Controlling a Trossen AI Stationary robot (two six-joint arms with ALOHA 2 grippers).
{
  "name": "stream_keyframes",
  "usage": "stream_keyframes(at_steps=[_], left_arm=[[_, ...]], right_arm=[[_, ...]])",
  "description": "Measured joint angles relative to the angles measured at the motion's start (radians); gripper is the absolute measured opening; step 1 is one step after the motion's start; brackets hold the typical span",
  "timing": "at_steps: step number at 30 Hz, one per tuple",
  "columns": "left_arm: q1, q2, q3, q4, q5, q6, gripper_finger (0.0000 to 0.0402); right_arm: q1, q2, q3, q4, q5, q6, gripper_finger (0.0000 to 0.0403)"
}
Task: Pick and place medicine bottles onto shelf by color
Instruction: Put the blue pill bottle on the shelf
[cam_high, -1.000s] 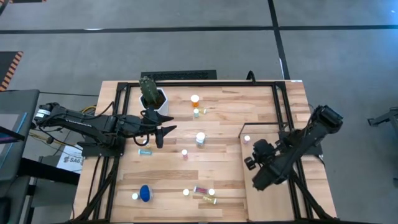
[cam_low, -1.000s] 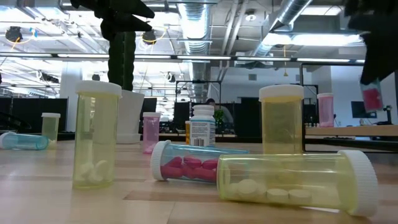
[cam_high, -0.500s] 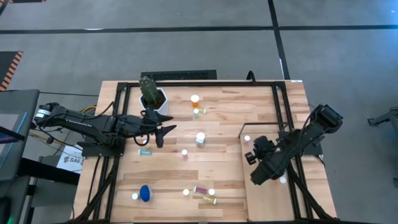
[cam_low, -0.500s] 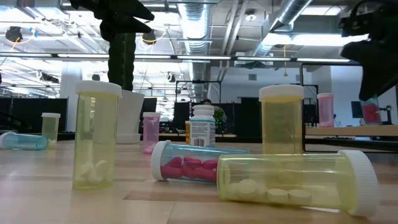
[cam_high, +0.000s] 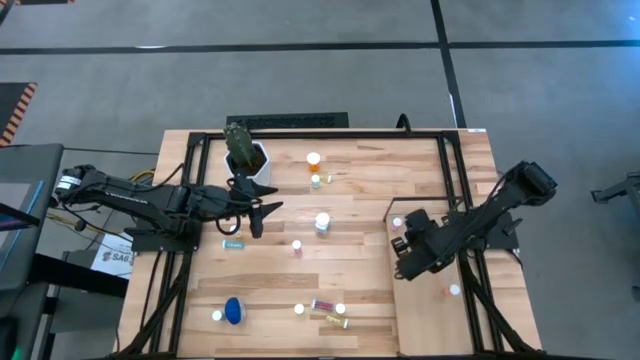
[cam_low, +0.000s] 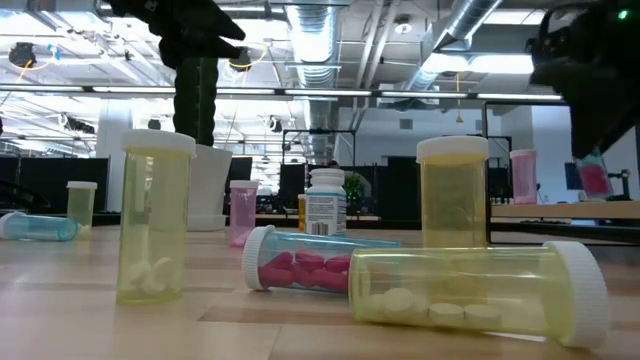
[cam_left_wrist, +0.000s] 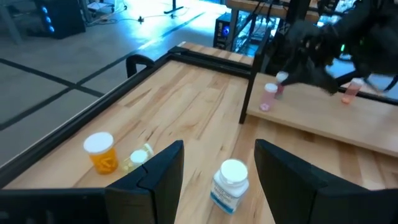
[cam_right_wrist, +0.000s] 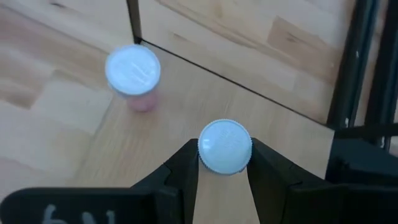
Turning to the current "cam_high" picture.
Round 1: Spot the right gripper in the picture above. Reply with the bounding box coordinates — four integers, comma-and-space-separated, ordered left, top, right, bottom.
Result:
392, 209, 454, 280

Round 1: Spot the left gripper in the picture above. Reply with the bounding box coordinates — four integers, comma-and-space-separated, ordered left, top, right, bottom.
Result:
219, 174, 285, 240

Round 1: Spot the wooden shelf board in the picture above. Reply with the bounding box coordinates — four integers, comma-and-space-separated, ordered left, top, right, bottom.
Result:
385, 213, 475, 357

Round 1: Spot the white plant pot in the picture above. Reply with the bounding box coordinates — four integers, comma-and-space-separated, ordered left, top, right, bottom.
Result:
223, 140, 272, 187

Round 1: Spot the blue oval container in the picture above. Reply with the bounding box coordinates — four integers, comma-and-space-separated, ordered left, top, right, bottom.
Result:
224, 296, 247, 326

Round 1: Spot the white printed paper sheet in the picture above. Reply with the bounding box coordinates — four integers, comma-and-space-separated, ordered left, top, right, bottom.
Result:
89, 232, 136, 280

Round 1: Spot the grey equipment cart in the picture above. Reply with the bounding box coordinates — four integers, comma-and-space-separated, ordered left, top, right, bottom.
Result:
0, 143, 65, 360

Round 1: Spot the tilted monitor screen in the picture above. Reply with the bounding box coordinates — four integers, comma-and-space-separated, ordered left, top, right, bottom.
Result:
0, 179, 45, 274

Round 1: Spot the black and orange hazard mat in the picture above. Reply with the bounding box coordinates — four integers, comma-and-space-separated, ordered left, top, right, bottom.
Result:
0, 82, 39, 147

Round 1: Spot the black metal table frame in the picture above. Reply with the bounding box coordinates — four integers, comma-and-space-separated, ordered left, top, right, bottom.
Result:
117, 130, 539, 360

